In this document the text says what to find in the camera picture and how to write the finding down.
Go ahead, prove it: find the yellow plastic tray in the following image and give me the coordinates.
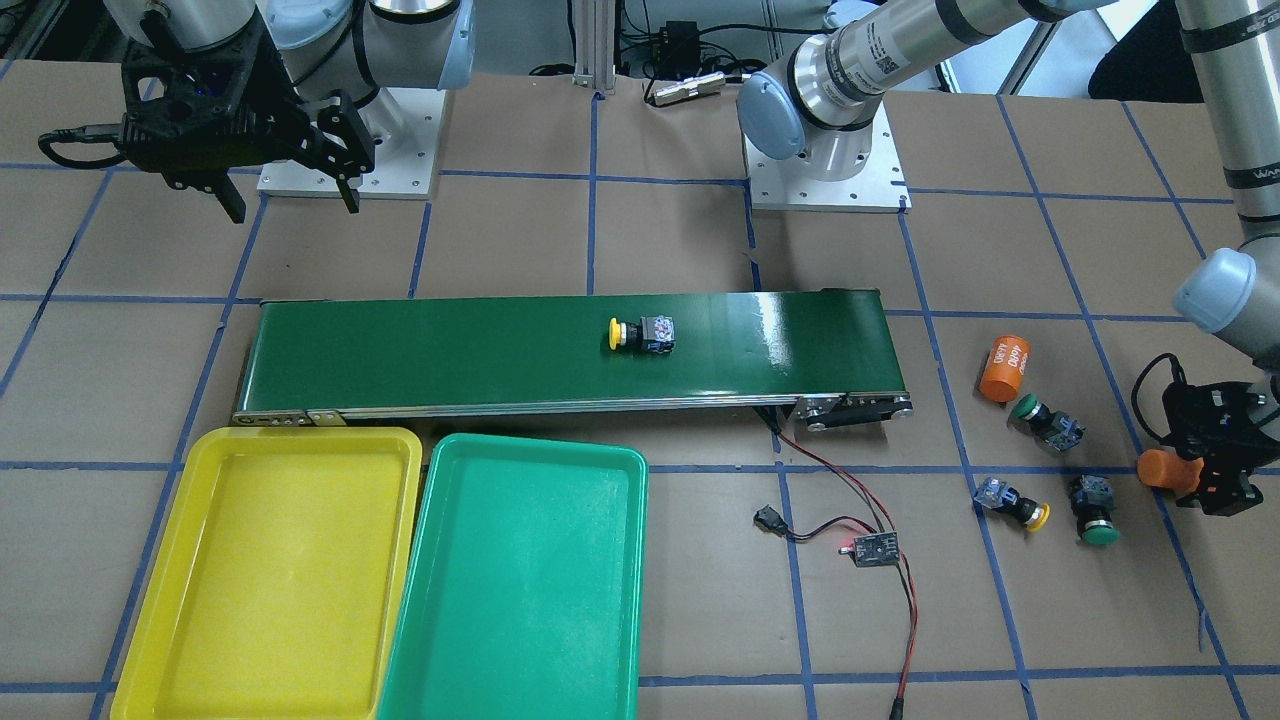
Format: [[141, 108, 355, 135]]
[[110, 427, 422, 719]]

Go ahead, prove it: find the small controller circuit board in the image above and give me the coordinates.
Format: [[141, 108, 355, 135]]
[[844, 530, 902, 568]]

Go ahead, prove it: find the plain orange cylinder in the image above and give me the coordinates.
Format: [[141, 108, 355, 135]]
[[1135, 448, 1204, 495]]

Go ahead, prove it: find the orange labelled cylinder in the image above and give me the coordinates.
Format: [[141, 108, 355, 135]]
[[977, 334, 1030, 404]]

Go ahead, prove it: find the silver robot arm near trays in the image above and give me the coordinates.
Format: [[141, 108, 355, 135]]
[[108, 1, 475, 222]]

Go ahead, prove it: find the red black power cable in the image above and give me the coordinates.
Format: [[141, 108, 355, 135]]
[[753, 406, 922, 720]]

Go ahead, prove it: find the green conveyor belt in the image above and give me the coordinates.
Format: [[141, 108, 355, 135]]
[[232, 290, 913, 430]]

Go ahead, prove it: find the yellow push button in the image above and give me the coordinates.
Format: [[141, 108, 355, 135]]
[[607, 315, 676, 355], [972, 477, 1052, 533]]

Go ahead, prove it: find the black gripper near buttons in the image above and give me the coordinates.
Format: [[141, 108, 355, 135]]
[[1161, 380, 1279, 518]]

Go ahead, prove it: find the silver robot arm near conveyor start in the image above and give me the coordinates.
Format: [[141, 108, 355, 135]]
[[737, 1, 1277, 516]]

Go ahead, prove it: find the green push button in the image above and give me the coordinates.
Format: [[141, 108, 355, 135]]
[[1010, 393, 1085, 454], [1068, 475, 1121, 546]]

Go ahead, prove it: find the black gripper near trays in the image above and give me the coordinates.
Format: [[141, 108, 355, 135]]
[[120, 20, 375, 224]]

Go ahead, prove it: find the green plastic tray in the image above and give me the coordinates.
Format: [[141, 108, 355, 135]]
[[378, 433, 649, 719]]

